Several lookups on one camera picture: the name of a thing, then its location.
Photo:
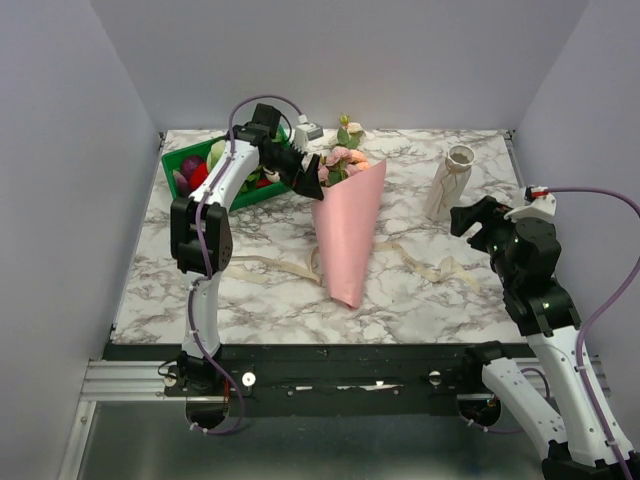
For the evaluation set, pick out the beige ribbon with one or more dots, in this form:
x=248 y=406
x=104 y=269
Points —
x=447 y=269

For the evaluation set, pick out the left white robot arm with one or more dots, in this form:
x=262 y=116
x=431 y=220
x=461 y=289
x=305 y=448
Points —
x=200 y=235

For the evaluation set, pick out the white ceramic vase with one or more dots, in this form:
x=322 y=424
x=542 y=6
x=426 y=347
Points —
x=449 y=182

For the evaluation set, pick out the red tomato toy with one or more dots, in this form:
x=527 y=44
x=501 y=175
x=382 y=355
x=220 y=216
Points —
x=198 y=176

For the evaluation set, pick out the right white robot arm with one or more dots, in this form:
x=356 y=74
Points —
x=576 y=437

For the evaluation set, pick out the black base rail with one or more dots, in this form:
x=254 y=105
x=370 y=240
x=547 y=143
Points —
x=325 y=380

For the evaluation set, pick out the purple eggplant toy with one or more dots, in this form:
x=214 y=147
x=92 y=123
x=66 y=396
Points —
x=181 y=184

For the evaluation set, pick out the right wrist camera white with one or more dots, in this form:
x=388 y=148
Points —
x=538 y=203

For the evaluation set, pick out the green lettuce toy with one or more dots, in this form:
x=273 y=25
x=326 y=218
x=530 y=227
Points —
x=215 y=152

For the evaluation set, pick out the green plastic tray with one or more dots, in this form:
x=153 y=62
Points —
x=256 y=188

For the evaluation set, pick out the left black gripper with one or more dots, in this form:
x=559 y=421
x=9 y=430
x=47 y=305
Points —
x=305 y=182

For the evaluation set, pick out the pink flower bouquet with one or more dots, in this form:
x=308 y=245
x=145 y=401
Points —
x=345 y=159

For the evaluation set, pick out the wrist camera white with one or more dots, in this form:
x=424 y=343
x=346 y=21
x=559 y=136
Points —
x=304 y=134
x=538 y=203

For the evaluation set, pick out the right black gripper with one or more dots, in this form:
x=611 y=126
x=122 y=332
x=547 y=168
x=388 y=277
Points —
x=486 y=210

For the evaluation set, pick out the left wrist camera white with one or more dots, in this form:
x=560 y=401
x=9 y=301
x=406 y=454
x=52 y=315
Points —
x=304 y=134

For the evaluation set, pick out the aluminium frame rail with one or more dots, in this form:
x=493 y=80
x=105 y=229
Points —
x=124 y=426

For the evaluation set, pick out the purple onion toy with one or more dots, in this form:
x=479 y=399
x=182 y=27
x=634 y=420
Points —
x=190 y=164

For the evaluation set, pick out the white egg-shaped vegetable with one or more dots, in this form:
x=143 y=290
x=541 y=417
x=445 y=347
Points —
x=272 y=176

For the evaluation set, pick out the pink wrapping paper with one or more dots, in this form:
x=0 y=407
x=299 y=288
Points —
x=345 y=224

